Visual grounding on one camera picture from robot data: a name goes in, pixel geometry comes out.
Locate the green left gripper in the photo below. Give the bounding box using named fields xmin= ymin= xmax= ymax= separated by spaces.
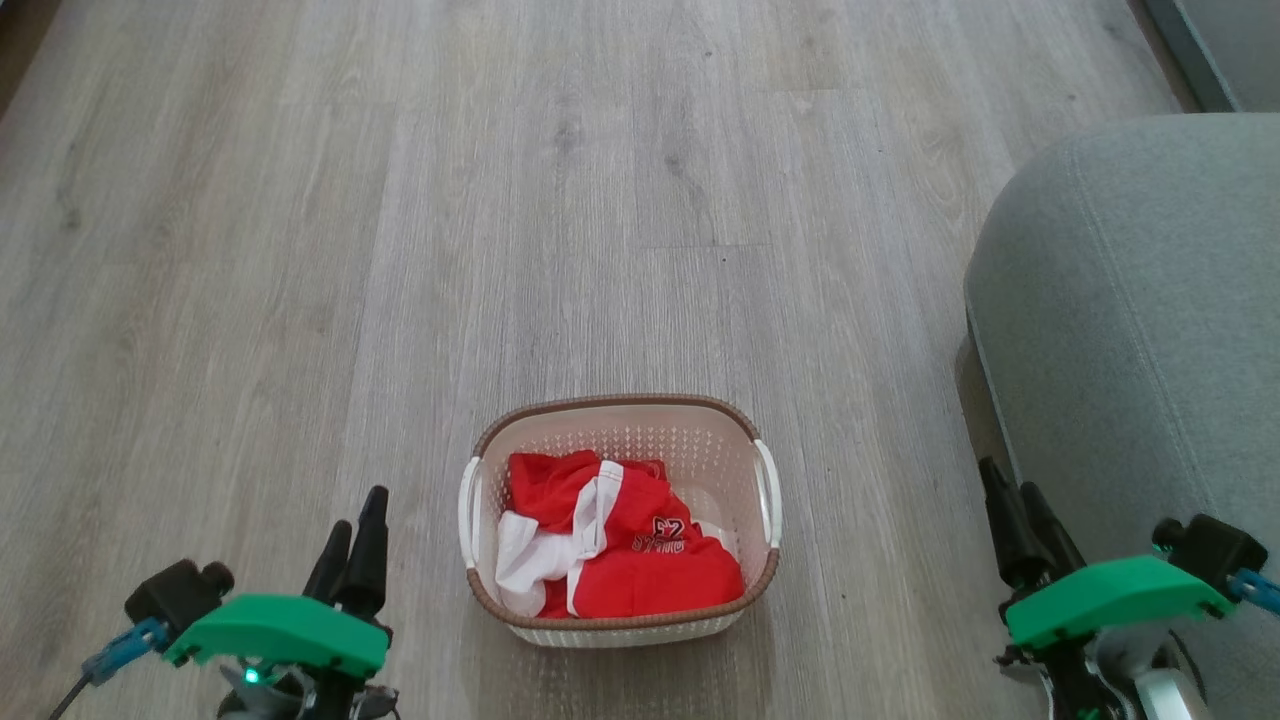
xmin=164 ymin=486 xmax=392 ymax=682

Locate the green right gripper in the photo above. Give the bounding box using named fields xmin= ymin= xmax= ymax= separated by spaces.
xmin=977 ymin=456 xmax=1237 ymax=652

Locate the red Bulls jersey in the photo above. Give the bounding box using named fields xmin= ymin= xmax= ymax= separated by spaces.
xmin=568 ymin=462 xmax=747 ymax=619

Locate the red white-striped garment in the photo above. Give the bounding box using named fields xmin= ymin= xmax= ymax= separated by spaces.
xmin=494 ymin=450 xmax=667 ymax=619

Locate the white lattice laundry basket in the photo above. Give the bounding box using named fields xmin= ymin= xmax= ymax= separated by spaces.
xmin=458 ymin=393 xmax=783 ymax=649

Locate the blue right camera connector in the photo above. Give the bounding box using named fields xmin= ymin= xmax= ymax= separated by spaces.
xmin=1229 ymin=567 xmax=1280 ymax=617

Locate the blue camera connector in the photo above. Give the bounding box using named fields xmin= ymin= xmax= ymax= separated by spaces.
xmin=1229 ymin=567 xmax=1280 ymax=617
xmin=81 ymin=617 xmax=172 ymax=687

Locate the blue left camera connector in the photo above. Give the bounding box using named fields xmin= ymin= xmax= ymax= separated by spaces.
xmin=81 ymin=617 xmax=172 ymax=687

